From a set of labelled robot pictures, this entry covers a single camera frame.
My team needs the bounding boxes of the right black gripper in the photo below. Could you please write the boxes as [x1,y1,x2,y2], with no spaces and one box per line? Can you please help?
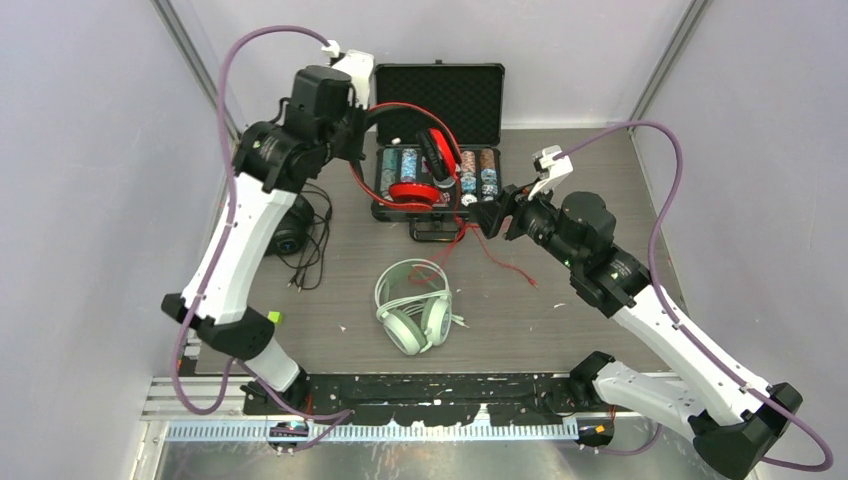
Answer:
[467,175,583,271]

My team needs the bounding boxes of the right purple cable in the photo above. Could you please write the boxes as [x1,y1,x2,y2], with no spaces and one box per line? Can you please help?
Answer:
[553,120,835,473]

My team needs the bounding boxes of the green cube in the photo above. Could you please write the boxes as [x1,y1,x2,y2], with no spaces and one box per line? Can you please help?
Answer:
[267,311,284,325]

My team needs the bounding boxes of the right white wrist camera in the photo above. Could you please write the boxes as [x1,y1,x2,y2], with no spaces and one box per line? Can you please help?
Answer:
[528,145,574,200]

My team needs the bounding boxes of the blue black headphones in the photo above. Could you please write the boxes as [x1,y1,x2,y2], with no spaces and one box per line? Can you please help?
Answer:
[264,195,315,256]

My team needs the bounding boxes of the black poker chip case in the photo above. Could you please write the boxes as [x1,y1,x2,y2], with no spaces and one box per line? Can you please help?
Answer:
[371,60,505,242]

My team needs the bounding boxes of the black headphone cable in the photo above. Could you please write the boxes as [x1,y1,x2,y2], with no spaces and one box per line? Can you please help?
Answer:
[281,184,335,294]

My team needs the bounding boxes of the mint green headphones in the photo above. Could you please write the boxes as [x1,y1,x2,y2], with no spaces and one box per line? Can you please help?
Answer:
[374,258,466,356]

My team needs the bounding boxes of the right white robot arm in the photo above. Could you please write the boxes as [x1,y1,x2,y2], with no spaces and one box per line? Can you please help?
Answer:
[469,185,803,479]

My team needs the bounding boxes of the red headphones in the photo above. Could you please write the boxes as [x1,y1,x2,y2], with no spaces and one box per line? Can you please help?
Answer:
[350,101,461,212]

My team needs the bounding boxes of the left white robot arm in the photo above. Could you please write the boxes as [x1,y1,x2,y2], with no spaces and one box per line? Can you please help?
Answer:
[162,56,375,414]

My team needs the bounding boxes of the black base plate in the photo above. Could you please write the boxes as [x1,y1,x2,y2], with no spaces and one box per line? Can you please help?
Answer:
[239,372,639,429]

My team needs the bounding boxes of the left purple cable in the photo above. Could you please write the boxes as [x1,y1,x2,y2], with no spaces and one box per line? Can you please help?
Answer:
[170,25,356,452]

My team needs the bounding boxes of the purple cable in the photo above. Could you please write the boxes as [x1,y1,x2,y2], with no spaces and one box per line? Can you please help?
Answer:
[170,25,356,452]
[553,120,835,473]

